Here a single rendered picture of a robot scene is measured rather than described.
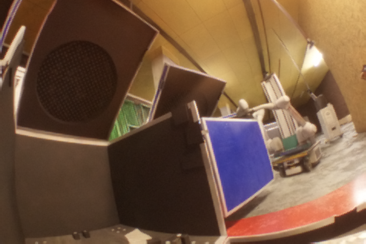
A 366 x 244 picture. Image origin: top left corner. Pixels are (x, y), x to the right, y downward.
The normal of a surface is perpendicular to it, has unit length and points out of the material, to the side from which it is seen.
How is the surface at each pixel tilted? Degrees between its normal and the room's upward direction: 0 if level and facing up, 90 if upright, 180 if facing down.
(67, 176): 90
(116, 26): 138
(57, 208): 90
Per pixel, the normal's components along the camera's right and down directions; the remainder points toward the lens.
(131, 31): 0.69, 0.42
